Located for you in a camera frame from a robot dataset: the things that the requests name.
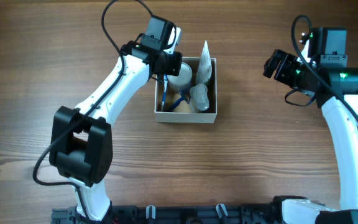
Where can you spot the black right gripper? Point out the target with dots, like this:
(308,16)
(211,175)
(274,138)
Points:
(272,64)

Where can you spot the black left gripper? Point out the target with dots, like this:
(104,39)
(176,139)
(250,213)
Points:
(171,64)

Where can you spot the blue white toothbrush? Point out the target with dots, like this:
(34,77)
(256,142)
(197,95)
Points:
(165,87)

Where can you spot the cotton swab tub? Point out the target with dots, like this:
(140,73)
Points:
(183,80)

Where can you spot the blue disposable razor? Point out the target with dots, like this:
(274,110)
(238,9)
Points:
(183,97)

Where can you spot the white cream tube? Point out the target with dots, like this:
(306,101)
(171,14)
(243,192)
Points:
(204,70)

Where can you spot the clear purple bottle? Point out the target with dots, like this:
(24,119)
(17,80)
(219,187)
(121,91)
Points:
(199,101)

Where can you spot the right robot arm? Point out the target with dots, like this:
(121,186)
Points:
(321,72)

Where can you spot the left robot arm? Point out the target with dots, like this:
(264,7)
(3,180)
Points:
(81,145)

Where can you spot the white cardboard box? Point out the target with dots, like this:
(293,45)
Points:
(172,117)

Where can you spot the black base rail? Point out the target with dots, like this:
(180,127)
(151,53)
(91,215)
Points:
(221,213)

